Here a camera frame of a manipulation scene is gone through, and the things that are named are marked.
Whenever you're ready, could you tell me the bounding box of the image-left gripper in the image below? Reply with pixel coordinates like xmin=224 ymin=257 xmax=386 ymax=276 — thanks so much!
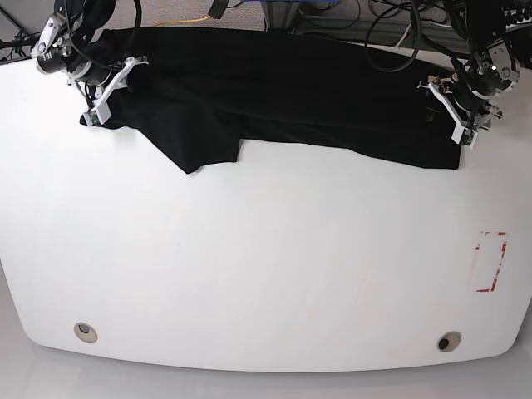
xmin=31 ymin=12 xmax=149 ymax=115

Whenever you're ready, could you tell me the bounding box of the black T-shirt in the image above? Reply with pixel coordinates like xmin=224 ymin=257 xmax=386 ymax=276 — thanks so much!
xmin=106 ymin=27 xmax=461 ymax=174

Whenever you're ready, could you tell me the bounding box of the white cable on floor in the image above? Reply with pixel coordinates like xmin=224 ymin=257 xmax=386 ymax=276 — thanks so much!
xmin=394 ymin=19 xmax=416 ymax=48

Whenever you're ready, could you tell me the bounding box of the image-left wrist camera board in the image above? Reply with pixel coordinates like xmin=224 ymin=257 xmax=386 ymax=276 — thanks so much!
xmin=82 ymin=103 xmax=111 ymax=126

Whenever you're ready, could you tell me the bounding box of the table cable grommet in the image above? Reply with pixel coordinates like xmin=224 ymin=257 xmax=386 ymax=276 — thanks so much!
xmin=74 ymin=323 xmax=98 ymax=344
xmin=436 ymin=331 xmax=462 ymax=352

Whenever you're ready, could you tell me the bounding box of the grey metal stand base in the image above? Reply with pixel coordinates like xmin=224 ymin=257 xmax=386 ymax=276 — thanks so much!
xmin=259 ymin=1 xmax=334 ymax=34

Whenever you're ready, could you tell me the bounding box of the black tripod leg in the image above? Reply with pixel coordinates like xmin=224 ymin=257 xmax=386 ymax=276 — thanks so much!
xmin=0 ymin=7 xmax=32 ymax=37

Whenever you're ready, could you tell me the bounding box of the right table cable grommet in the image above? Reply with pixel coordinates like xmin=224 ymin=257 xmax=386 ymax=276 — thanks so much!
xmin=436 ymin=331 xmax=462 ymax=352

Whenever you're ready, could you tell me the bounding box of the yellow cable on floor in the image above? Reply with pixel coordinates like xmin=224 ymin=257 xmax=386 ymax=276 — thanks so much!
xmin=153 ymin=14 xmax=212 ymax=28

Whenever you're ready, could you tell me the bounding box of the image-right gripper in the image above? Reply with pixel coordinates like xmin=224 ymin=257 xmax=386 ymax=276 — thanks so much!
xmin=417 ymin=39 xmax=520 ymax=129

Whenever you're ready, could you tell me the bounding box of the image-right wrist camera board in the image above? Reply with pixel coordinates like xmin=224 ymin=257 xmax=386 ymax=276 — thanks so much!
xmin=451 ymin=126 xmax=478 ymax=148

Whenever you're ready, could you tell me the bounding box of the left table cable grommet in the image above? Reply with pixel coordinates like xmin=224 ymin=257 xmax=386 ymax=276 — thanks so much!
xmin=74 ymin=323 xmax=98 ymax=344

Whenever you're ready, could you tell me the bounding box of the white power strip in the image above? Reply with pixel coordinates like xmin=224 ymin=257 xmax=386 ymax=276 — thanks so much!
xmin=505 ymin=8 xmax=531 ymax=32

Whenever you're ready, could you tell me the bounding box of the red tape rectangle marking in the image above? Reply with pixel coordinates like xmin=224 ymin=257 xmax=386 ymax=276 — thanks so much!
xmin=470 ymin=232 xmax=509 ymax=293

